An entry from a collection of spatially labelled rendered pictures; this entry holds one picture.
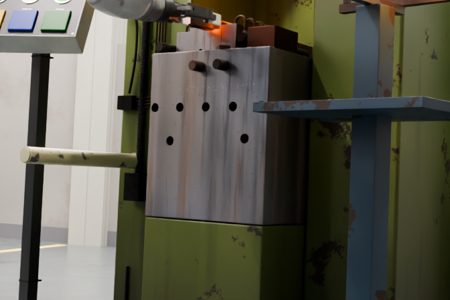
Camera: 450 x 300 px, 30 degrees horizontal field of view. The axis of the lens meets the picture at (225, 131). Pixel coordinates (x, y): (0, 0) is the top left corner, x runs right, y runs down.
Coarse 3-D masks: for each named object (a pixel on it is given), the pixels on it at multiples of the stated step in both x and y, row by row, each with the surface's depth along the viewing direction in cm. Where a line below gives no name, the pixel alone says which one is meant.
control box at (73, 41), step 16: (16, 0) 245; (48, 0) 244; (80, 0) 242; (80, 16) 239; (0, 32) 239; (16, 32) 238; (32, 32) 237; (48, 32) 237; (64, 32) 236; (80, 32) 239; (0, 48) 244; (16, 48) 243; (32, 48) 242; (48, 48) 241; (64, 48) 240; (80, 48) 239
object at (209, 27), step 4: (192, 20) 218; (196, 20) 219; (200, 20) 220; (188, 24) 219; (192, 24) 218; (196, 24) 218; (200, 24) 220; (204, 24) 222; (208, 24) 223; (212, 24) 224; (200, 28) 222; (204, 28) 222; (208, 28) 222; (212, 28) 224; (216, 28) 224
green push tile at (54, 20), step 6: (48, 12) 240; (54, 12) 240; (60, 12) 239; (66, 12) 239; (48, 18) 239; (54, 18) 238; (60, 18) 238; (66, 18) 238; (42, 24) 238; (48, 24) 237; (54, 24) 237; (60, 24) 237; (66, 24) 237; (42, 30) 237; (48, 30) 236; (54, 30) 236; (60, 30) 236
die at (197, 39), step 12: (228, 24) 223; (180, 36) 232; (192, 36) 230; (204, 36) 228; (216, 36) 225; (228, 36) 223; (180, 48) 232; (192, 48) 230; (204, 48) 227; (300, 48) 250; (312, 48) 256
